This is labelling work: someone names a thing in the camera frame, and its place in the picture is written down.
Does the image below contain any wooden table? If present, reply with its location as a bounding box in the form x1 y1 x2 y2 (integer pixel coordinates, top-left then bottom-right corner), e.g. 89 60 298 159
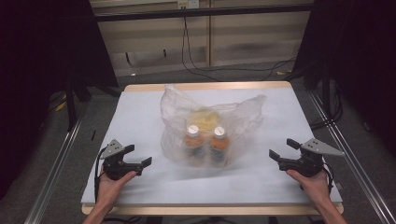
80 80 346 217

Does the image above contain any translucent white plastic bag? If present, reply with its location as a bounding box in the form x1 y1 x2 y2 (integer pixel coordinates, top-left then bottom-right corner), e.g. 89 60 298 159
160 85 268 169

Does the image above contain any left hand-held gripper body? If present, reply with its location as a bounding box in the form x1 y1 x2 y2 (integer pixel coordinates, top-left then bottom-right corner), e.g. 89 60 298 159
99 138 144 182

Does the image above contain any black metal stand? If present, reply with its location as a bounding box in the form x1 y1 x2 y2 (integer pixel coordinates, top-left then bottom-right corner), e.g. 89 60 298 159
64 73 92 133

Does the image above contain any dark horizontal bar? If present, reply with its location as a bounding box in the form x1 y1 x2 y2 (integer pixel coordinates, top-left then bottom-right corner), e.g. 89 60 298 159
93 3 313 22

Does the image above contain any wall power outlet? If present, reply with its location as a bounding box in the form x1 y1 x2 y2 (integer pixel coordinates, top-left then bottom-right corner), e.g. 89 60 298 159
177 0 201 10

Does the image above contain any black floor cable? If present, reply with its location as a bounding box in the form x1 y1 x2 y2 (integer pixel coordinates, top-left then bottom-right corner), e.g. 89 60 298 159
185 27 297 82
180 16 222 83

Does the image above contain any yellow object in bag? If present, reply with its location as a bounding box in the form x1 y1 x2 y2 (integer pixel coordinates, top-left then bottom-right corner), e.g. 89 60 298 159
187 107 220 129

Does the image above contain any metal floor rail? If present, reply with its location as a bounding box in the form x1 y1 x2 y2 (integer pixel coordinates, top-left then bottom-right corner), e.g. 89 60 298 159
23 102 92 224
307 90 396 224

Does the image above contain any white table mat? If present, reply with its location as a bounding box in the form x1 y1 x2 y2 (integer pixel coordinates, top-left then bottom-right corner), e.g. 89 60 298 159
80 87 344 206

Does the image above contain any person's right hand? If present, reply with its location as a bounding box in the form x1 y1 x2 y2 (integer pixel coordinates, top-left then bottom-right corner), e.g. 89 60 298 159
285 168 332 204

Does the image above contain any person's left hand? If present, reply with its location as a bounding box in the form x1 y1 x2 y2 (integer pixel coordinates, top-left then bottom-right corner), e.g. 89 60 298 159
96 170 138 209

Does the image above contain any bundle of black cables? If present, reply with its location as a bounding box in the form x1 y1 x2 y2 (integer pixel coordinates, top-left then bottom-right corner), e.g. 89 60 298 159
309 78 345 131

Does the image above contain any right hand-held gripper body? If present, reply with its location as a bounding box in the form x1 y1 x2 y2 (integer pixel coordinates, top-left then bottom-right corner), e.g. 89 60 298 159
289 137 346 178

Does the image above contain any orange label bottle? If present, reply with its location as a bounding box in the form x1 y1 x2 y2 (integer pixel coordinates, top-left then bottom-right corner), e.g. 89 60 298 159
209 125 231 166
184 124 205 165

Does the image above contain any black curtain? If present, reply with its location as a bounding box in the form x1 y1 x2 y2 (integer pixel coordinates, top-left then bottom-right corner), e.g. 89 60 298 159
0 0 120 201
291 0 396 158

